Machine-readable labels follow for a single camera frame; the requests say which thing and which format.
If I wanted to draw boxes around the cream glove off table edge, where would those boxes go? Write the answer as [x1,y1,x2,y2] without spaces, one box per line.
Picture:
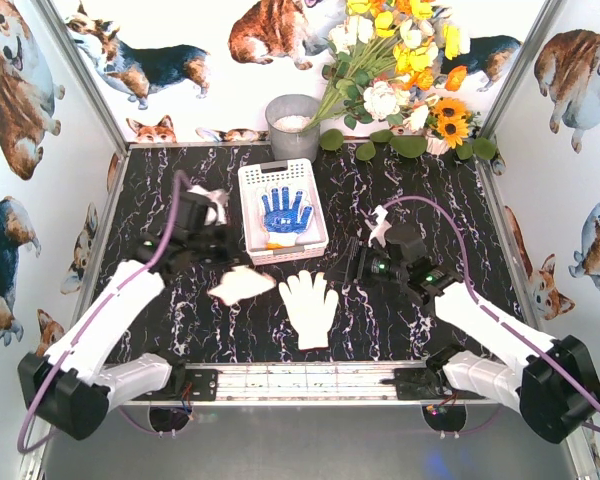
[208,265,277,306]

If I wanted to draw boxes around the yellow palm glove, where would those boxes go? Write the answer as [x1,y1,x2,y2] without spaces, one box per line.
[266,232,299,250]

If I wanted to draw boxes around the blue dotted work glove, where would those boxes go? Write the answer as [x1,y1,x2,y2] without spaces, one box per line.
[260,186,313,234]

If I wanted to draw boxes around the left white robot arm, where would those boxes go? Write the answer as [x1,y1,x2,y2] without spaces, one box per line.
[17,186,231,440]

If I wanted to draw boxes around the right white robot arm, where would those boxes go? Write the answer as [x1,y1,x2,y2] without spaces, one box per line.
[326,225,600,444]

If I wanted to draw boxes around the white perforated storage basket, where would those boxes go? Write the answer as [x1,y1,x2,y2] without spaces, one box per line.
[238,158,329,265]

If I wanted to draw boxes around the grey metal bucket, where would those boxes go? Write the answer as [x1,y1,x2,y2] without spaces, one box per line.
[265,94,320,162]

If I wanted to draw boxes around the artificial flower bouquet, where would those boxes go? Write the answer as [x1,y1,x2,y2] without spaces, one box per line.
[302,1,497,161]

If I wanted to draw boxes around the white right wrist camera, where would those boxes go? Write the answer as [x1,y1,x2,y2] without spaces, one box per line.
[365,205,392,248]

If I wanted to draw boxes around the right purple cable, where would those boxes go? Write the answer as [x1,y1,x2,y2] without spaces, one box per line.
[379,194,600,441]

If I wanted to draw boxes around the aluminium front rail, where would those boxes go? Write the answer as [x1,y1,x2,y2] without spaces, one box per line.
[109,363,501,406]

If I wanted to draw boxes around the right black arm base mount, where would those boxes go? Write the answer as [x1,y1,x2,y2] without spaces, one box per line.
[380,345,480,400]

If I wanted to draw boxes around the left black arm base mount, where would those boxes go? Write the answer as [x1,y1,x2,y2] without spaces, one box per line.
[135,364,219,402]

